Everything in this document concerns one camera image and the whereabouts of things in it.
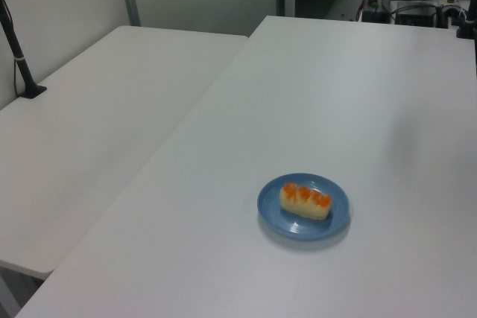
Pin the bread with orange topping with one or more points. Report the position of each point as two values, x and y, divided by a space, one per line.
302 204

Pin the blue round plate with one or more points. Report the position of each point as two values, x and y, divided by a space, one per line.
298 226

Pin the small black device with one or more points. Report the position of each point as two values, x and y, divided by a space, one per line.
374 14

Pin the black electronics box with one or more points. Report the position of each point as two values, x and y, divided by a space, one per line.
415 14

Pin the black camera stand pole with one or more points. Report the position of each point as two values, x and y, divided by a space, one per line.
18 61

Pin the black table clamp mount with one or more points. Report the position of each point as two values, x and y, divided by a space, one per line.
466 27

